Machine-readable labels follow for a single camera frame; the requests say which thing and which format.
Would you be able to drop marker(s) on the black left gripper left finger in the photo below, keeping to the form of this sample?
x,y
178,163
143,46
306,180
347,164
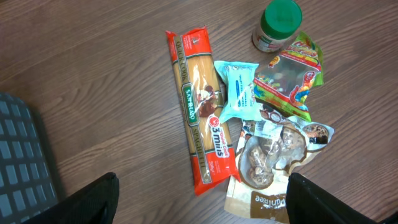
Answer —
x,y
93,204

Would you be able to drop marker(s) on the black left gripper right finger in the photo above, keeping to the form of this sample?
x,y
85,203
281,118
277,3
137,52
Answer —
x,y
307,203

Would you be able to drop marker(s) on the white brown cookie bag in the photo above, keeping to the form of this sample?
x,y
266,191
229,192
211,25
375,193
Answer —
x,y
268,151

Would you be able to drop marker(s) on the orange pasta packet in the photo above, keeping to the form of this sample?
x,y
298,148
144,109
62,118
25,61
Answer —
x,y
210,146

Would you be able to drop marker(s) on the teal wipes packet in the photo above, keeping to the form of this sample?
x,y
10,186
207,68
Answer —
x,y
238,78

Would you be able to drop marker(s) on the green candy bag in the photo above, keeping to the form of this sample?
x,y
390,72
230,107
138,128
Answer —
x,y
287,80

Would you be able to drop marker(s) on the green capped bottle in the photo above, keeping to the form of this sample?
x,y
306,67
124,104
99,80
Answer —
x,y
279,21

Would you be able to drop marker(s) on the grey plastic basket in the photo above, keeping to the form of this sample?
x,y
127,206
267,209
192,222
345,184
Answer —
x,y
26,183

